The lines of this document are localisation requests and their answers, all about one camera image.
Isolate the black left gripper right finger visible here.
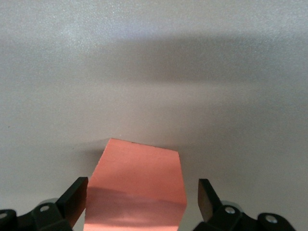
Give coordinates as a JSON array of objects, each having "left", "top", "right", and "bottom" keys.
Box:
[{"left": 192, "top": 178, "right": 298, "bottom": 231}]

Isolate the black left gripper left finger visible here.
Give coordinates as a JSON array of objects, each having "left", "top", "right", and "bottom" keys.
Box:
[{"left": 0, "top": 177, "right": 89, "bottom": 231}]

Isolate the orange foam cube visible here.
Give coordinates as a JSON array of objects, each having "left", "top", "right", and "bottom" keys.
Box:
[{"left": 83, "top": 137, "right": 188, "bottom": 231}]

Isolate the brown paper table cover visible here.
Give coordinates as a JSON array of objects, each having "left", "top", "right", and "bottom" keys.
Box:
[{"left": 0, "top": 0, "right": 308, "bottom": 231}]

